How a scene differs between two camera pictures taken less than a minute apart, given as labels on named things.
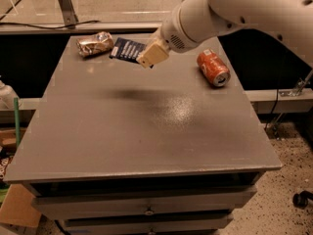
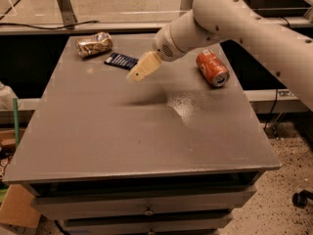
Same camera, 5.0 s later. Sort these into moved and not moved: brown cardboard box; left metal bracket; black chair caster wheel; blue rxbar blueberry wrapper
Moved: blue rxbar blueberry wrapper
Not moved: brown cardboard box; left metal bracket; black chair caster wheel
